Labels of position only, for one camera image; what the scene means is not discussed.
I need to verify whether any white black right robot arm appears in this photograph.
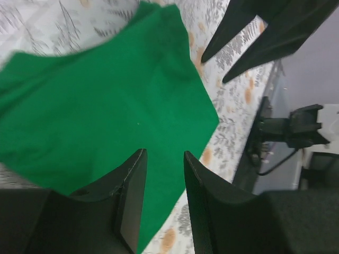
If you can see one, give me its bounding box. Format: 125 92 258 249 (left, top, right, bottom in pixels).
201 0 338 148

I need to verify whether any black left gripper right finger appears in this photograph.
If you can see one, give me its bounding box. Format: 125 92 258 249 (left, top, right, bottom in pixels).
184 151 338 253

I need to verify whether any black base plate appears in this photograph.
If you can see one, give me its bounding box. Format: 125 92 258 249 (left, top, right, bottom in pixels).
233 96 272 192

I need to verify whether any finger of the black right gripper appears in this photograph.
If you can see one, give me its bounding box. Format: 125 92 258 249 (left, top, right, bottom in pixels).
222 0 338 83
201 0 256 63

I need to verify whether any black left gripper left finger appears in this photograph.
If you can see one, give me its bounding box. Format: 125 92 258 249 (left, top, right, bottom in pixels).
1 149 147 253

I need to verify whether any green t shirt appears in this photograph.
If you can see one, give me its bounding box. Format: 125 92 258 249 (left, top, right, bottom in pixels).
1 2 219 253

